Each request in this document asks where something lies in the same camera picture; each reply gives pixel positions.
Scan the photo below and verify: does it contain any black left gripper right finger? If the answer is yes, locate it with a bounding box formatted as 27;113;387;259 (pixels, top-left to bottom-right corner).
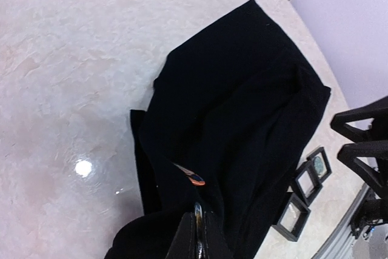
204;212;233;259

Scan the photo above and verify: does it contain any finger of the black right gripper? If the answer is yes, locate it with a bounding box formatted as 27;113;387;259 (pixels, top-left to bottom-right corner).
330;96;387;143
337;140;387;198

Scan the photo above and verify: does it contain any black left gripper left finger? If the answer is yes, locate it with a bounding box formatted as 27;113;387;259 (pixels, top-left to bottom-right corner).
166;213;196;259

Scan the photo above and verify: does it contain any yellow blue round brooch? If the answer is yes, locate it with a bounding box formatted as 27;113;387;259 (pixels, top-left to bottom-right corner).
194;203;204;259

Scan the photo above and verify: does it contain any green round brooch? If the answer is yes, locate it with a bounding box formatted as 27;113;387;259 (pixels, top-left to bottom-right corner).
313;156;326;178

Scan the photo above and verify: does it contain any red round brooch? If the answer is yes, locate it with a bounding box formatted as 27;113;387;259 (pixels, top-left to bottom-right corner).
175;164;206;186

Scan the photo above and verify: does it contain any black garment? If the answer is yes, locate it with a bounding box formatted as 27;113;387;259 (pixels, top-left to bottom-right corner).
106;0;330;258

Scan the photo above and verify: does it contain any right black square frame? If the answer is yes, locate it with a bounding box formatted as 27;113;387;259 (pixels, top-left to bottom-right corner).
306;146;332;183

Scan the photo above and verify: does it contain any black square frame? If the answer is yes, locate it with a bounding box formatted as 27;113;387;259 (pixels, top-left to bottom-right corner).
306;146;332;183
272;192;310;242
290;161;323;206

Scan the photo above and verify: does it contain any middle black square frame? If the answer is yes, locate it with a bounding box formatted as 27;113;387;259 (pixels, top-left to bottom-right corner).
290;161;323;206

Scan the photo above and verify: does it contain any left black square frame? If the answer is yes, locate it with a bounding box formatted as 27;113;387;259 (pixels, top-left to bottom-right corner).
272;192;310;242

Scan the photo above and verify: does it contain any front aluminium rail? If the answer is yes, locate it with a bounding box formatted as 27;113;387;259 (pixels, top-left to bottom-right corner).
312;184;373;259

